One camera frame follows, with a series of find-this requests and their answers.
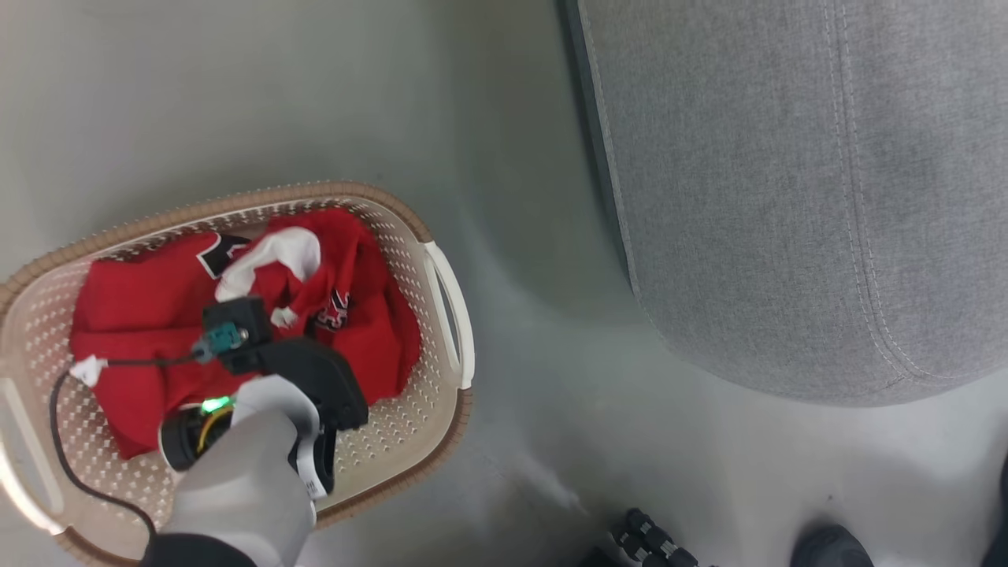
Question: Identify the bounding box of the thin black cable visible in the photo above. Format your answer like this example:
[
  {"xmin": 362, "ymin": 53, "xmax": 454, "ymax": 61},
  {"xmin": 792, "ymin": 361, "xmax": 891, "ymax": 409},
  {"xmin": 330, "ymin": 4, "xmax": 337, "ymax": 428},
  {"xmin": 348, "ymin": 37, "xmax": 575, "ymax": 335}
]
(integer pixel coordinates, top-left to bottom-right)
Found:
[{"xmin": 49, "ymin": 350, "xmax": 207, "ymax": 544}]

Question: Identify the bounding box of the cream perforated laundry basket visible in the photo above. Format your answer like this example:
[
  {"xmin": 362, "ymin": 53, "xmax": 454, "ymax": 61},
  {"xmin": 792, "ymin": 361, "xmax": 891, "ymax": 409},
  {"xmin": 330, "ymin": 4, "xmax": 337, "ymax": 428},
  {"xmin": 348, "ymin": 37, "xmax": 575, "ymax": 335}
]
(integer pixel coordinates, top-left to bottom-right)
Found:
[{"xmin": 0, "ymin": 181, "xmax": 476, "ymax": 567}]

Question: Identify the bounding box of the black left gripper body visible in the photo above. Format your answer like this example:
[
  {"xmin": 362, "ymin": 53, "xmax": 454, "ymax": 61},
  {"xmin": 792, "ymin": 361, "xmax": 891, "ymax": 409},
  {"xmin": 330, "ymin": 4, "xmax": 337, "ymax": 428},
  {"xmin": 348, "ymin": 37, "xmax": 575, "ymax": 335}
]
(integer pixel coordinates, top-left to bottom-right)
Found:
[{"xmin": 235, "ymin": 339, "xmax": 369, "ymax": 432}]

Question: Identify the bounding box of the grey fabric sofa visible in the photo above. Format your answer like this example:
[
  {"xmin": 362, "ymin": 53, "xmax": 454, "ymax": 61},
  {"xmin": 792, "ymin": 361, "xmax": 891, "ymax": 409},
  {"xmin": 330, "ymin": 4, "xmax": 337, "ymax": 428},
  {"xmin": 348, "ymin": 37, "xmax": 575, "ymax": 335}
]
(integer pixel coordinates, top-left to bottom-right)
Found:
[{"xmin": 563, "ymin": 0, "xmax": 1008, "ymax": 408}]

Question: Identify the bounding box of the red jersey clothing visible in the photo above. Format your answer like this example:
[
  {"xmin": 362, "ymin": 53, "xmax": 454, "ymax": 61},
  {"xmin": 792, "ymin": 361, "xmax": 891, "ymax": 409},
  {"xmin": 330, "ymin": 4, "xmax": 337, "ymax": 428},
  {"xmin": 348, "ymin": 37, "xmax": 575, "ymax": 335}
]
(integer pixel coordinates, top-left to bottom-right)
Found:
[{"xmin": 69, "ymin": 206, "xmax": 422, "ymax": 460}]

